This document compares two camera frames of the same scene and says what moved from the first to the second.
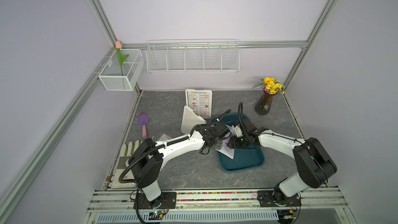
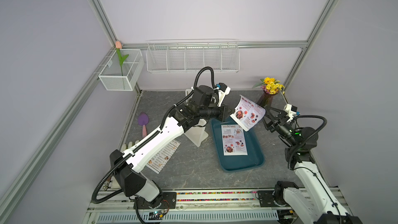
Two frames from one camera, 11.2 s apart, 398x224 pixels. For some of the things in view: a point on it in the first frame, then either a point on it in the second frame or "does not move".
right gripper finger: [231, 143] → [272, 112]
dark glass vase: [263, 106] does not move
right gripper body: [240, 142] → [283, 128]
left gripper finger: [217, 143] → [225, 111]
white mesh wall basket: [115, 77] does not move
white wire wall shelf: [217, 55] does not move
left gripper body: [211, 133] → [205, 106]
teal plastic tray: [244, 159] does not move
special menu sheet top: [226, 150] → [247, 113]
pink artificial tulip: [118, 46] does not move
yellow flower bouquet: [270, 85] does not move
